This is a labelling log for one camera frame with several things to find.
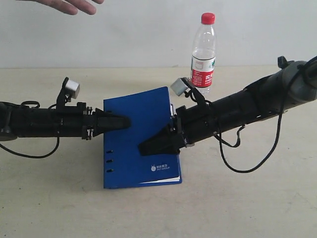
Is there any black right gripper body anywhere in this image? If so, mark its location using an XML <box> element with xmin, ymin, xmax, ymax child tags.
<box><xmin>167</xmin><ymin>105</ymin><xmax>219</xmax><ymax>149</ymax></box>

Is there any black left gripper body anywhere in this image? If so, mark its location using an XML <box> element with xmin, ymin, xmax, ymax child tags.
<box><xmin>58</xmin><ymin>102</ymin><xmax>97</xmax><ymax>140</ymax></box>

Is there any blue ring binder notebook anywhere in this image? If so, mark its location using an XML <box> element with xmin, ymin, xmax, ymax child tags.
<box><xmin>104</xmin><ymin>86</ymin><xmax>182</xmax><ymax>189</ymax></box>

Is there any clear water bottle red label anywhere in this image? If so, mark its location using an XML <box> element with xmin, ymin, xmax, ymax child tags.
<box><xmin>190</xmin><ymin>12</ymin><xmax>216</xmax><ymax>94</ymax></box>

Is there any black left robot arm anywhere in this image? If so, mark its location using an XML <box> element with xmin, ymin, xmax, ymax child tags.
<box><xmin>0</xmin><ymin>102</ymin><xmax>131</xmax><ymax>141</ymax></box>

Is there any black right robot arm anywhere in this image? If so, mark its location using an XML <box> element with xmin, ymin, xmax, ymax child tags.
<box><xmin>138</xmin><ymin>56</ymin><xmax>317</xmax><ymax>156</ymax></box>

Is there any person's bare hand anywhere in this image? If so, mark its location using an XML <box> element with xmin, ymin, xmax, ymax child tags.
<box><xmin>25</xmin><ymin>0</ymin><xmax>105</xmax><ymax>15</ymax></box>

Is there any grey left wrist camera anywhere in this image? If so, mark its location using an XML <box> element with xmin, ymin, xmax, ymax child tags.
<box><xmin>56</xmin><ymin>77</ymin><xmax>80</xmax><ymax>110</ymax></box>

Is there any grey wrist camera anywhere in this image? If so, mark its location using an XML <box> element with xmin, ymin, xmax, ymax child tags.
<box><xmin>56</xmin><ymin>77</ymin><xmax>80</xmax><ymax>110</ymax></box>
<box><xmin>170</xmin><ymin>77</ymin><xmax>206</xmax><ymax>105</ymax></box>

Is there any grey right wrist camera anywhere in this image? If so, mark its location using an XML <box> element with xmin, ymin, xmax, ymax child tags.
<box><xmin>170</xmin><ymin>77</ymin><xmax>206</xmax><ymax>105</ymax></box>

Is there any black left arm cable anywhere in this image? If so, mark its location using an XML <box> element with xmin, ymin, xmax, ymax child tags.
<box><xmin>0</xmin><ymin>100</ymin><xmax>60</xmax><ymax>158</ymax></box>

